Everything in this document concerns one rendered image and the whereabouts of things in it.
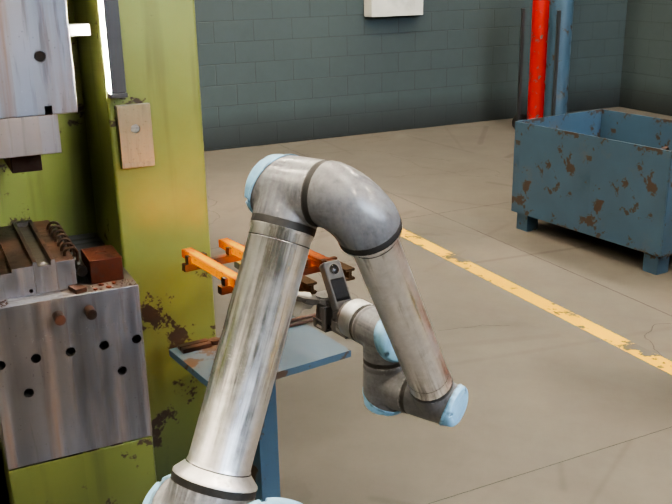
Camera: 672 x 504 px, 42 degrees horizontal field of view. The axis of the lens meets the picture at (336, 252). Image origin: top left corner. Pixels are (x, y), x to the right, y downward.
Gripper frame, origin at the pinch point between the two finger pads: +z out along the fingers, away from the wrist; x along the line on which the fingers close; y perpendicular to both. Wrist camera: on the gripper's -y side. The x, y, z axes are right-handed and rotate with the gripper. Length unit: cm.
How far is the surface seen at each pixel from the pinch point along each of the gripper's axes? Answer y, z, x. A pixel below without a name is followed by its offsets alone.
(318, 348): 26.4, 15.6, 13.1
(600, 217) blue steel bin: 72, 159, 304
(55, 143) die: -32, 46, -42
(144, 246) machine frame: 2, 57, -18
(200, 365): 26.4, 25.0, -17.7
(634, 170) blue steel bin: 40, 137, 303
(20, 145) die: -33, 48, -50
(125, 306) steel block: 11, 39, -31
